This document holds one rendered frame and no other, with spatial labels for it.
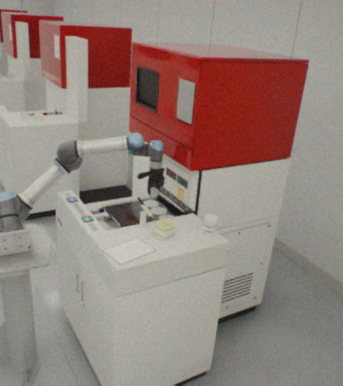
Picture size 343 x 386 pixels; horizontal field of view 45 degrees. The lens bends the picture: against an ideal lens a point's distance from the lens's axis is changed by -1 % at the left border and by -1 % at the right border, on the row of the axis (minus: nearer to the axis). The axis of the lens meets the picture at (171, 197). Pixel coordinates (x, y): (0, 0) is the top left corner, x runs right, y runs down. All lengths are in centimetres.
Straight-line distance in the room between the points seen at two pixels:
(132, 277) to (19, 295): 76
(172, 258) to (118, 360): 59
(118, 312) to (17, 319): 73
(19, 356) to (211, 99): 181
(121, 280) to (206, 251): 45
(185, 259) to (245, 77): 100
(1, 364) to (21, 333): 31
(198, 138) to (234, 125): 24
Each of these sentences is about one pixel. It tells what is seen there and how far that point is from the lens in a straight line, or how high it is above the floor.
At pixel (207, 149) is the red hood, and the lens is 225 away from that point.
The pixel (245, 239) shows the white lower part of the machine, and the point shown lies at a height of 69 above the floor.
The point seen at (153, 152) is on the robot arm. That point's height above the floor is 128.
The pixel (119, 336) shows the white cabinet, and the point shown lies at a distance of 208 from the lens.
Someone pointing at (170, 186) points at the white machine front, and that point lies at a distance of 255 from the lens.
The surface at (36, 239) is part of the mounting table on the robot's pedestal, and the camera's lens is 238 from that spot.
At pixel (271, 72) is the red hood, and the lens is 240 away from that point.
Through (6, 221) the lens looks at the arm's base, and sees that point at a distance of 225.
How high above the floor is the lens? 201
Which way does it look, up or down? 24 degrees down
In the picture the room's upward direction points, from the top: 5 degrees clockwise
